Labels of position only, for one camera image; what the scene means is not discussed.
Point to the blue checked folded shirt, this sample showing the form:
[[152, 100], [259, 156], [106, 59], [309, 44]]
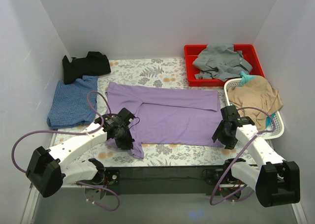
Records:
[[70, 107]]

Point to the grey shirt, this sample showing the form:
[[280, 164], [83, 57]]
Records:
[[221, 62]]

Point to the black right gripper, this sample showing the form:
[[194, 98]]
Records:
[[225, 134]]

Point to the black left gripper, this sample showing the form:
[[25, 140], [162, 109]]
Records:
[[123, 138]]

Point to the teal shirt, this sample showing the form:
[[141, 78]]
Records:
[[246, 78]]

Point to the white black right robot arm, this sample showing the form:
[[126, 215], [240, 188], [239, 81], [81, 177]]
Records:
[[274, 180]]

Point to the aluminium front rail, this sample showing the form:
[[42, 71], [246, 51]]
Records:
[[158, 195]]

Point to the black folded shirt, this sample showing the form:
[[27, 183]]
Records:
[[94, 64]]

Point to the white perforated laundry basket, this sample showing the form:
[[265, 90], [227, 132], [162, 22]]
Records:
[[278, 126]]

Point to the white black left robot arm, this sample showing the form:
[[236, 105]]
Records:
[[51, 168]]

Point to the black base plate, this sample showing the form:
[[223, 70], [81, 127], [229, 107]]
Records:
[[162, 179]]

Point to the red plastic bin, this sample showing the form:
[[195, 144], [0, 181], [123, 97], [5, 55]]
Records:
[[192, 51]]

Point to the purple polo shirt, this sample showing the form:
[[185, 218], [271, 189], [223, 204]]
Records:
[[167, 116]]

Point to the floral patterned table mat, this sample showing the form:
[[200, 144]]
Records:
[[158, 73]]

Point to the beige shirt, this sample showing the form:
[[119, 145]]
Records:
[[256, 99]]

